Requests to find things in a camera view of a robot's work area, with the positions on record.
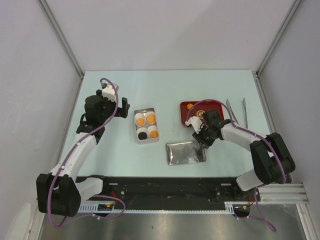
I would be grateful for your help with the red lacquer tray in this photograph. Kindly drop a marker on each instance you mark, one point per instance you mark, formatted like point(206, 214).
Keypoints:
point(199, 110)

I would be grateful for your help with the black round cookie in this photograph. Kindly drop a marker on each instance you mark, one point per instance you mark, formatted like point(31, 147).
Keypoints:
point(142, 135)

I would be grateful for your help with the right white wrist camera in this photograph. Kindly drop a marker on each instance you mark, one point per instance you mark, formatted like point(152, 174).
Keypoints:
point(195, 122)

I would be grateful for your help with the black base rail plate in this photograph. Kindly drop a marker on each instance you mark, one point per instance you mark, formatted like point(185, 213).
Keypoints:
point(174, 193)

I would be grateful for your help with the metal tongs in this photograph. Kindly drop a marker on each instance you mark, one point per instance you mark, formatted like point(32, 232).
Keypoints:
point(244, 109)

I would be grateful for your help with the white paper cup front right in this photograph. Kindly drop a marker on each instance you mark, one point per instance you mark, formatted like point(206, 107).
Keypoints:
point(151, 128)

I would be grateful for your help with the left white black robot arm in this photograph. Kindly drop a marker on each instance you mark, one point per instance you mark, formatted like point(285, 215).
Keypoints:
point(58, 193)

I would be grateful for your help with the white paper cup front left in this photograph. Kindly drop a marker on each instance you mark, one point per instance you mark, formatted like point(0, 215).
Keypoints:
point(141, 129)

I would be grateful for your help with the white paper cup back right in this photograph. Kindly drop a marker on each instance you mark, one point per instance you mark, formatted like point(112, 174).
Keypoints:
point(150, 113)

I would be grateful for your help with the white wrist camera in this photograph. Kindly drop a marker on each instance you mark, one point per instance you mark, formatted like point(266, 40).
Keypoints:
point(195, 122)
point(109, 92)

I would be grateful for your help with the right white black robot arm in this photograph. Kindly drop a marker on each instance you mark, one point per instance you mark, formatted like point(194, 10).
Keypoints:
point(271, 159)

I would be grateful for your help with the orange flower cookie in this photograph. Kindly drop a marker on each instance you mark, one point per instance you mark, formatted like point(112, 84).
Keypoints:
point(140, 121)

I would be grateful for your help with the white paper cup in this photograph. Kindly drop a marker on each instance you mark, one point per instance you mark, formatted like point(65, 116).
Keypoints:
point(139, 115)
point(141, 129)
point(151, 128)
point(150, 113)

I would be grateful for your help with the white paper cup back left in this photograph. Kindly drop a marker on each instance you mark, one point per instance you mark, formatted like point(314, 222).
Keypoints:
point(139, 115)

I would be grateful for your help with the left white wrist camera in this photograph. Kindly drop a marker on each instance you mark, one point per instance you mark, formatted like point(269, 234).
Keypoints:
point(109, 92)

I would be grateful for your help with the aluminium frame rail right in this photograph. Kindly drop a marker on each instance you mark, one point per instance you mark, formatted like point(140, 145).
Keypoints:
point(289, 193)

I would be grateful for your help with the aluminium corner post right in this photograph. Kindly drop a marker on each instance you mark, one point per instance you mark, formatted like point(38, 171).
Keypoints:
point(279, 35)

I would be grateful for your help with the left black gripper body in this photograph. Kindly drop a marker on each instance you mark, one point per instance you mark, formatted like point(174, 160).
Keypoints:
point(109, 106)

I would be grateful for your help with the aluminium corner post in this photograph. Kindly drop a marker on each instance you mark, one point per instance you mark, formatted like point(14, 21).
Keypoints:
point(48, 13)
point(279, 35)

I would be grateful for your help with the silver tin lid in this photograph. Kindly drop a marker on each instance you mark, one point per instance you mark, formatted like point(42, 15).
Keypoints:
point(182, 153)

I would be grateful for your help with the lavender cookie tin box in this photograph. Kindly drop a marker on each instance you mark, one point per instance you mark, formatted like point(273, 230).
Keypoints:
point(146, 125)

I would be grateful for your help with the orange pumpkin cookie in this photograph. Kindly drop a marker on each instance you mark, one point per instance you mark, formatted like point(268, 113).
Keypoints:
point(189, 106)

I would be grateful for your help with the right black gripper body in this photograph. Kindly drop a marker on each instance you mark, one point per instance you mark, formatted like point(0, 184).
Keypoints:
point(204, 136)

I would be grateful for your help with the orange round cookie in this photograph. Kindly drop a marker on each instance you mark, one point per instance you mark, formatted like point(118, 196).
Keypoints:
point(151, 118)
point(154, 134)

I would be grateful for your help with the aluminium corner post left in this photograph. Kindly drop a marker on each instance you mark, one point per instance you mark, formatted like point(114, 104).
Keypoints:
point(48, 13)

